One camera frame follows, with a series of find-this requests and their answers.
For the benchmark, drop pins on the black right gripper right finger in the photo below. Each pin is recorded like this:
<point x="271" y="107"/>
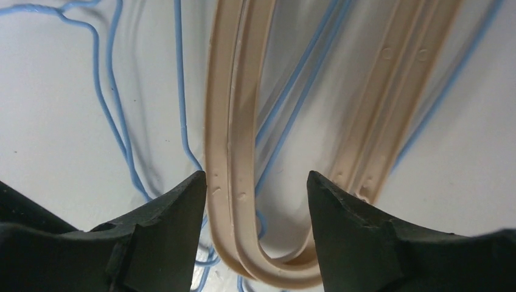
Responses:
<point x="362" y="248"/>

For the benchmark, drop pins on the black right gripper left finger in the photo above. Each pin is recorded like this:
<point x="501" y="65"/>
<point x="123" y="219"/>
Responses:
<point x="151" y="248"/>

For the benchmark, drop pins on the beige plastic hanger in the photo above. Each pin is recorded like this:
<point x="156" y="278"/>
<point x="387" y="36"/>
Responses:
<point x="411" y="44"/>
<point x="237" y="49"/>

